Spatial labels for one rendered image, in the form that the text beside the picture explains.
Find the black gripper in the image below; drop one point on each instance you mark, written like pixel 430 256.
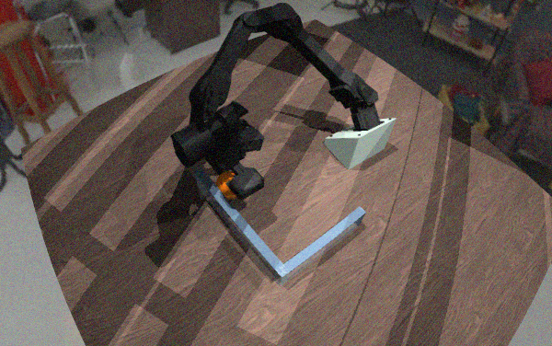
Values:
pixel 246 180

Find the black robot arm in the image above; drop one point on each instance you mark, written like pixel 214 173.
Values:
pixel 223 126

